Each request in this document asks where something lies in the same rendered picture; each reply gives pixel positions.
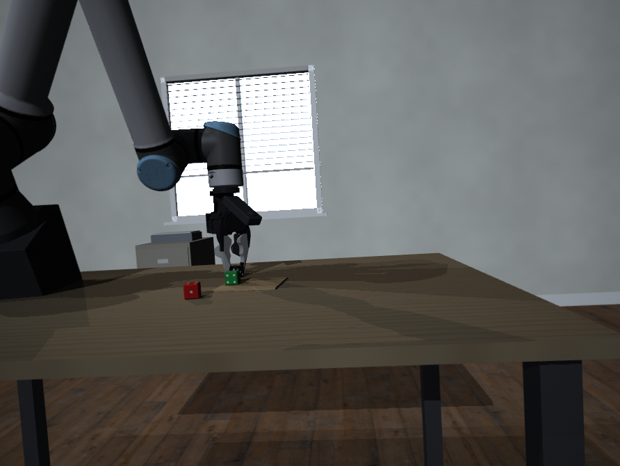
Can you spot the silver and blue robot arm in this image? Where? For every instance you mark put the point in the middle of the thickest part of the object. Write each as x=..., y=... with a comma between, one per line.
x=31, y=46

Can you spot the red die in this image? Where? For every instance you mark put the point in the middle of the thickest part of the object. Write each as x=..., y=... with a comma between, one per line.
x=192, y=290

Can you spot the green die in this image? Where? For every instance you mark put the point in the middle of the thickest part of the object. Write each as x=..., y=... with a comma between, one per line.
x=232, y=277

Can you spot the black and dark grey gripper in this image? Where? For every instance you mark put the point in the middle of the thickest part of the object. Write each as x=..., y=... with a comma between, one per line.
x=223, y=224

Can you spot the black die with white pips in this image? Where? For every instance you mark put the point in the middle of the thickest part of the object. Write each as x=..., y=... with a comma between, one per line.
x=238, y=267

